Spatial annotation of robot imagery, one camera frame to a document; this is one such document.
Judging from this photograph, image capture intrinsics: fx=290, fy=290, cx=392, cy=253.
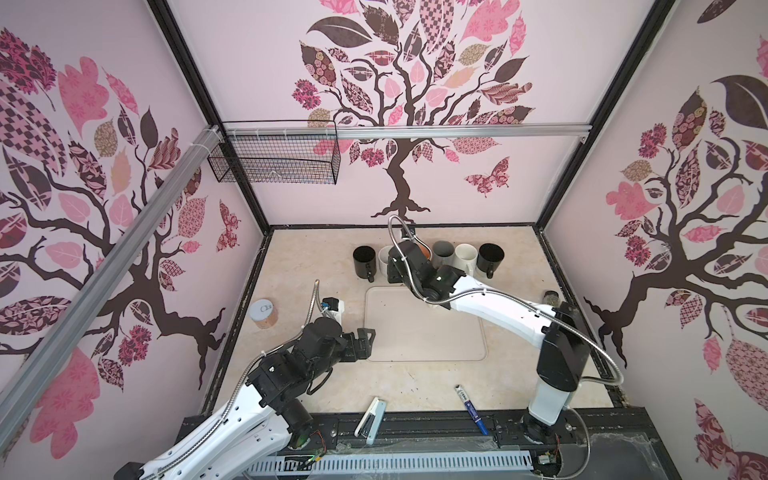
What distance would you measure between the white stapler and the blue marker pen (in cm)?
21

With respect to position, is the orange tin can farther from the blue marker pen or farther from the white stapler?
the blue marker pen

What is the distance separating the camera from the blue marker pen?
0.75 metres

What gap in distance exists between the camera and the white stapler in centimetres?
73

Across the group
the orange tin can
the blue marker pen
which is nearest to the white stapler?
the blue marker pen
